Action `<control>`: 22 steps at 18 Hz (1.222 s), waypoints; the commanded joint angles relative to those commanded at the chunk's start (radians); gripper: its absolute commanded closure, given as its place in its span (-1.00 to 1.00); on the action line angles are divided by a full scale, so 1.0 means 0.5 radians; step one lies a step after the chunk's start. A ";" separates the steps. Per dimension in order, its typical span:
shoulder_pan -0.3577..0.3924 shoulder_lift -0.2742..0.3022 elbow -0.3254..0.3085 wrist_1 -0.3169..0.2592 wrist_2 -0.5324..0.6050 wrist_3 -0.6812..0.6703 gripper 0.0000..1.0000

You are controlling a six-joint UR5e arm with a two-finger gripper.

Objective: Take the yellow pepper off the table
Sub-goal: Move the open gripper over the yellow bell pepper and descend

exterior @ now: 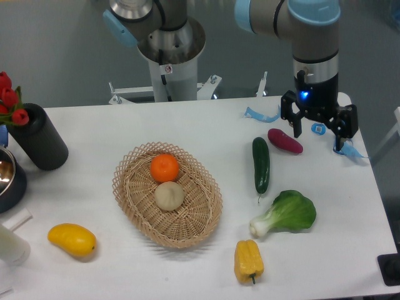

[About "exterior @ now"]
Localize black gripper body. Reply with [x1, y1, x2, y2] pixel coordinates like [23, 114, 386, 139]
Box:
[281, 70, 358, 138]

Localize yellow bell pepper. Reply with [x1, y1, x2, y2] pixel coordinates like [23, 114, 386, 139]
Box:
[234, 239, 264, 284]

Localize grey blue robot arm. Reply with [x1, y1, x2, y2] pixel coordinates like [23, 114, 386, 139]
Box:
[102, 1, 358, 151]

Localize purple sweet potato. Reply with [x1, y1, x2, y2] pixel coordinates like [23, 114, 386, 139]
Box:
[267, 128, 303, 154]

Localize blue round tag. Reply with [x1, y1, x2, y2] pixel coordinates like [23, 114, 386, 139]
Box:
[311, 122, 326, 136]

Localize green cucumber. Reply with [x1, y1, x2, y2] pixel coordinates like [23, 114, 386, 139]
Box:
[252, 137, 271, 202]

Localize blue ribbon strip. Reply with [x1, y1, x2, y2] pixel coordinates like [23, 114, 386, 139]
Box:
[243, 106, 281, 123]

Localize green bok choy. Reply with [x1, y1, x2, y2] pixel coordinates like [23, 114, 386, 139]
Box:
[249, 190, 317, 238]

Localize black device at edge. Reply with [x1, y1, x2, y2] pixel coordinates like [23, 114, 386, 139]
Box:
[377, 253, 399, 286]

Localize orange fruit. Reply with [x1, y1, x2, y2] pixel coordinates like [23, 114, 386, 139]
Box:
[150, 154, 179, 183]

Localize beige steamed bun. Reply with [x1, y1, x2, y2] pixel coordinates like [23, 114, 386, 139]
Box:
[154, 181, 185, 211]

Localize woven wicker basket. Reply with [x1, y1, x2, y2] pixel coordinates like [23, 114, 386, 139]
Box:
[112, 142, 223, 249]

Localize yellow mango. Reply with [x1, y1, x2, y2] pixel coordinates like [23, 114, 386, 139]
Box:
[47, 223, 97, 258]

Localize black cylindrical vase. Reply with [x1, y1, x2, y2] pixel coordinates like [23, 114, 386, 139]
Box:
[7, 103, 69, 171]

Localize red tulip flowers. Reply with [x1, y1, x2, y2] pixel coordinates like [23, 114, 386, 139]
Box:
[1, 71, 29, 126]

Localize dark metal pot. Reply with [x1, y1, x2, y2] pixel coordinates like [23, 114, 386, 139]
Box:
[1, 146, 28, 213]

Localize small white box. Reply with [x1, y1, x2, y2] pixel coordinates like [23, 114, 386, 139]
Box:
[2, 208, 33, 231]

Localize white cylinder bottle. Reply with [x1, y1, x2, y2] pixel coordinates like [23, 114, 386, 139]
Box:
[1, 225, 31, 265]

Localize blue lanyard strap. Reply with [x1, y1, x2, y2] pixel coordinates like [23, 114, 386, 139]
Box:
[332, 139, 369, 159]

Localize white metal base frame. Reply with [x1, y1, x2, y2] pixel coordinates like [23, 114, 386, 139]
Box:
[107, 71, 269, 106]

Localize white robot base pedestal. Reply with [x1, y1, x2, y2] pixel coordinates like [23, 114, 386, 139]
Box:
[137, 17, 206, 86]

